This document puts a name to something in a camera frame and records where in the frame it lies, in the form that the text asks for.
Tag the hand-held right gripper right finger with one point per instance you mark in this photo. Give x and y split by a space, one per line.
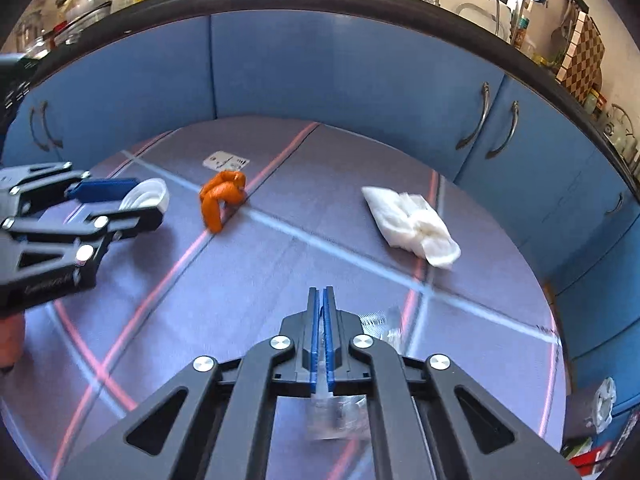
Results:
329 350

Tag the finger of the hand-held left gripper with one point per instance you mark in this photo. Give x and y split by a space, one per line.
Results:
125 222
105 191

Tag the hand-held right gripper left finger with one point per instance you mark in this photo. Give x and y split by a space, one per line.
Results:
313 350

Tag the white bottle cap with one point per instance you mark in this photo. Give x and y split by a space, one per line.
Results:
150 195

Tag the clear plastic packaging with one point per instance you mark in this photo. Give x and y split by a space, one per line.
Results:
340 415

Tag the grey trash bin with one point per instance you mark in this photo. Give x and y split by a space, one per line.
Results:
602 405

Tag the person's left hand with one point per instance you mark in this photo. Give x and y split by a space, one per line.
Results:
10 342

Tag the blue cabinet door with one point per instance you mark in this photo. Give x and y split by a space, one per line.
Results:
130 75
550 170
350 70
22 154
600 260

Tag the orange twisted wrapper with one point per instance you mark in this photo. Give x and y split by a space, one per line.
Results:
220 197

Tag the crumpled white tissue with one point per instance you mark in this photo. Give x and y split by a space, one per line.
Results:
415 225

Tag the row of countertop jars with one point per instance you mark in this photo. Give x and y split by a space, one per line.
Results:
100 0

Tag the black kitchen countertop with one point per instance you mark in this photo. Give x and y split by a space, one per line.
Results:
300 2

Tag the red box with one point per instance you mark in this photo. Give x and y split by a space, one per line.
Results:
595 460

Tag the green jar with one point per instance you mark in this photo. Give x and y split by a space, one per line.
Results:
592 102

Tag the pale green kettle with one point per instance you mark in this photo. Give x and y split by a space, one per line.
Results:
620 130

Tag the checkered board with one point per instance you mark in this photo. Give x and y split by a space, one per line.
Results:
582 60

